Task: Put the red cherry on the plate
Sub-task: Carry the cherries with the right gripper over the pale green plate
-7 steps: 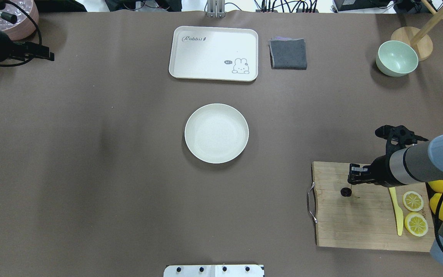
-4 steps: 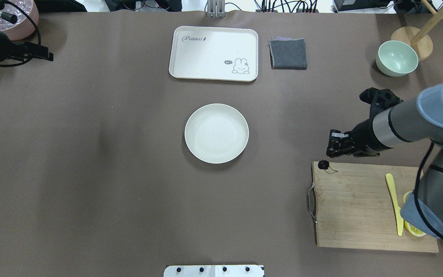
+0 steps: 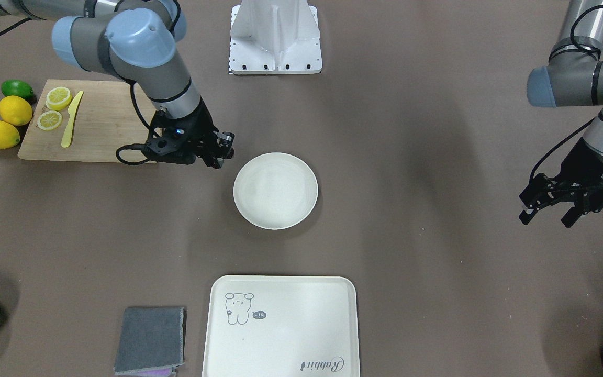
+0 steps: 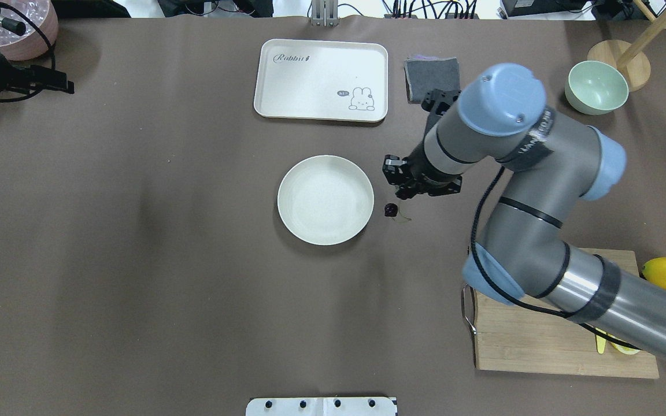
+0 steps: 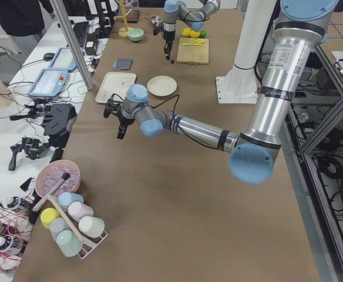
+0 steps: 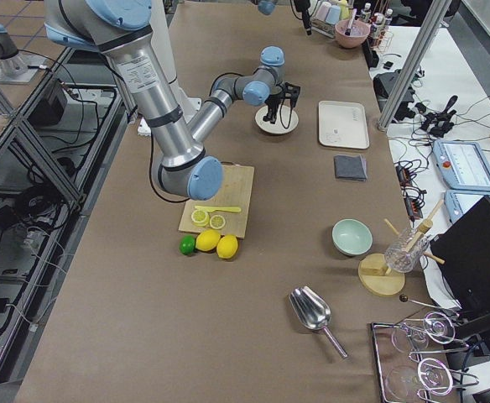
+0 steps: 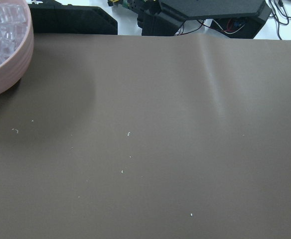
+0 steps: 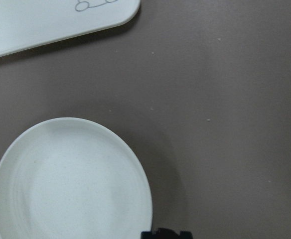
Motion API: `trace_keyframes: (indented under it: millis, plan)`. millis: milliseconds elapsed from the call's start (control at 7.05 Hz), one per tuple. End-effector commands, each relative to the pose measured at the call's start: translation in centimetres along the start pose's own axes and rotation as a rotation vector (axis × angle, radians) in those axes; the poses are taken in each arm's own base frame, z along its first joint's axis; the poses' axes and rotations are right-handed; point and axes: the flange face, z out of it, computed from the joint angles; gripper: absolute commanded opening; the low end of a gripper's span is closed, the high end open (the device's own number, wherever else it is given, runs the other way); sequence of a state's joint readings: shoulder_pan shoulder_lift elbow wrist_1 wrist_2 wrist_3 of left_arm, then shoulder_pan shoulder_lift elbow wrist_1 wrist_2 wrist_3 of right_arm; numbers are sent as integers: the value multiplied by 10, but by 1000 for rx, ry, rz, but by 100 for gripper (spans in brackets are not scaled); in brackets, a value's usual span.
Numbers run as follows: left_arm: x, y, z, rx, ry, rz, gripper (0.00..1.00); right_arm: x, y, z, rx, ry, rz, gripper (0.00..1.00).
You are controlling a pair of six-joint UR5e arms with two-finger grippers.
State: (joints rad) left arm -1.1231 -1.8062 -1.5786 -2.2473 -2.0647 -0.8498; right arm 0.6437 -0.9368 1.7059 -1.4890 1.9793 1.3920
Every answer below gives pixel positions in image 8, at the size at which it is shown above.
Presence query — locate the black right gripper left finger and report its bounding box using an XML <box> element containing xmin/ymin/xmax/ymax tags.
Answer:
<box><xmin>141</xmin><ymin>231</ymin><xmax>157</xmax><ymax>239</ymax></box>

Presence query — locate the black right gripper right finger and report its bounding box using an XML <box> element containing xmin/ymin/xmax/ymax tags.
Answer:
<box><xmin>179</xmin><ymin>231</ymin><xmax>192</xmax><ymax>239</ymax></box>

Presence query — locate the dark cherry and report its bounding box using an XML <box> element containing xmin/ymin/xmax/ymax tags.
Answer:
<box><xmin>155</xmin><ymin>228</ymin><xmax>179</xmax><ymax>239</ymax></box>

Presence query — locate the cream round plate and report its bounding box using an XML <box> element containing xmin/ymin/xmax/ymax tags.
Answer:
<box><xmin>0</xmin><ymin>118</ymin><xmax>152</xmax><ymax>239</ymax></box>

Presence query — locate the cream rabbit tray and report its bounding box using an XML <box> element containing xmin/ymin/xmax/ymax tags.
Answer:
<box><xmin>0</xmin><ymin>0</ymin><xmax>141</xmax><ymax>57</ymax></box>

